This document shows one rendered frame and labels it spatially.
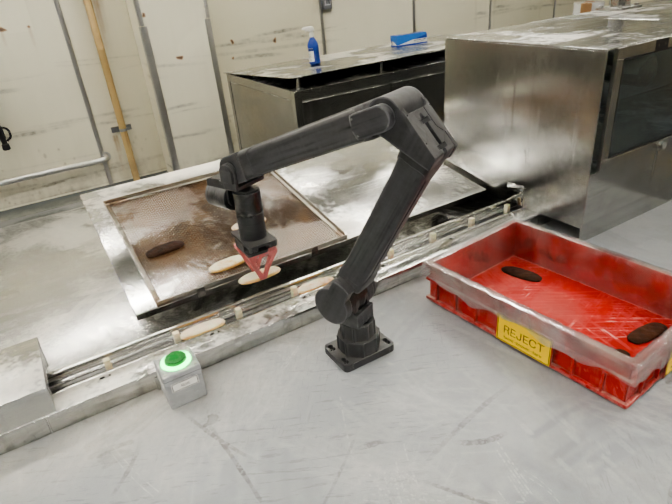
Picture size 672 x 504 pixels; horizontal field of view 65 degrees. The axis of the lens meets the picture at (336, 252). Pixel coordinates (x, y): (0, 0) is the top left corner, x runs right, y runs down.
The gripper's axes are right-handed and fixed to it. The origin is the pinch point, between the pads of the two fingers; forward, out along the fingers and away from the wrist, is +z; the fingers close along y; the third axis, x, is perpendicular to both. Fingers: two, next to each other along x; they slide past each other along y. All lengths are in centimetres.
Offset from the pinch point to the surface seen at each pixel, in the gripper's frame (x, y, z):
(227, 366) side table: 14.3, -11.6, 11.5
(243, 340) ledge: 9.4, -9.6, 8.4
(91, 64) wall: -29, 369, -5
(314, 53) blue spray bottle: -135, 205, -12
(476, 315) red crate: -33.4, -32.8, 7.8
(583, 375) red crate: -35, -57, 8
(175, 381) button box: 25.4, -17.0, 5.5
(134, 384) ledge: 31.6, -9.4, 8.4
